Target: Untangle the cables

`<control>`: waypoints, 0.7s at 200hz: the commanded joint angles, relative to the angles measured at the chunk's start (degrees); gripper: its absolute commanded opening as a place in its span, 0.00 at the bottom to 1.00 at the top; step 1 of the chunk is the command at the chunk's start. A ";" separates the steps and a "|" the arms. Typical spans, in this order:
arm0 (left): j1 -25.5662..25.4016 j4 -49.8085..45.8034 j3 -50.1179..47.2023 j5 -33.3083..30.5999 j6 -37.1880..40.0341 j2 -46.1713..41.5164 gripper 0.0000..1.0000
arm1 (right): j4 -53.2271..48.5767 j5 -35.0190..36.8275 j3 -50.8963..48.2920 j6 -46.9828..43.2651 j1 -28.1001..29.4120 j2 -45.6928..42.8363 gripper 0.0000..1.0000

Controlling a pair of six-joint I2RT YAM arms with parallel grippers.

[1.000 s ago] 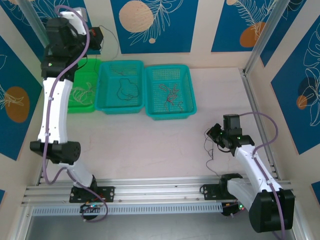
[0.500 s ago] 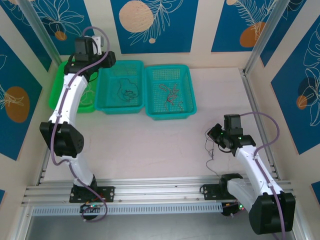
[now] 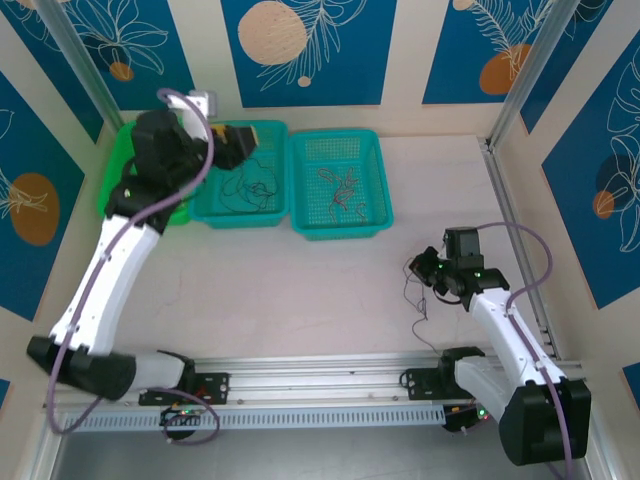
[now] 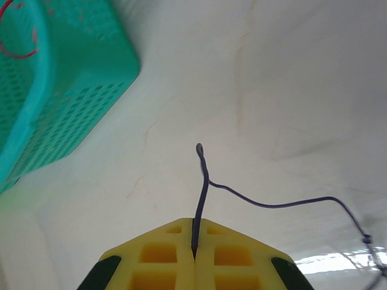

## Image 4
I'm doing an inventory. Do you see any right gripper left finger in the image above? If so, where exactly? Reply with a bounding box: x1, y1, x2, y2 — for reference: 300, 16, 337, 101
76, 217, 196, 290

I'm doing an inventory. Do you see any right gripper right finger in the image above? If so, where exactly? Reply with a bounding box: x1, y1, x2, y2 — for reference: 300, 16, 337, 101
193, 217, 314, 290

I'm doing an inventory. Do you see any purple thin cable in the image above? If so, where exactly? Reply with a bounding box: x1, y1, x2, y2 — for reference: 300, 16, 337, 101
190, 142, 387, 290

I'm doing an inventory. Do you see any teal plastic basket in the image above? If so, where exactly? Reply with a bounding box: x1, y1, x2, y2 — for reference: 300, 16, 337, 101
0, 0, 141, 195

